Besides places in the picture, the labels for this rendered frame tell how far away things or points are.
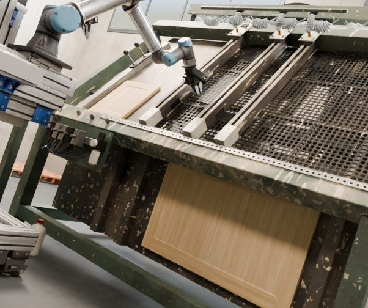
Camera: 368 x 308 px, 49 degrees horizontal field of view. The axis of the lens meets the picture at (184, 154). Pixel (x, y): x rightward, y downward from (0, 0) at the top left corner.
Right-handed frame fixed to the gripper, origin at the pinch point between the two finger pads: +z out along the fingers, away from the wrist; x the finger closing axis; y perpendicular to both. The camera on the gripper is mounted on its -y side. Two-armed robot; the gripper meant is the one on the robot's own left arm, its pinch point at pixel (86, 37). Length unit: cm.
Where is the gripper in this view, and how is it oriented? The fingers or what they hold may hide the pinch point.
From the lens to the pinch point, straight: 278.9
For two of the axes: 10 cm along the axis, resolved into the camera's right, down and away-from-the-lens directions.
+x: -7.5, -2.3, 6.1
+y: 6.6, -2.4, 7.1
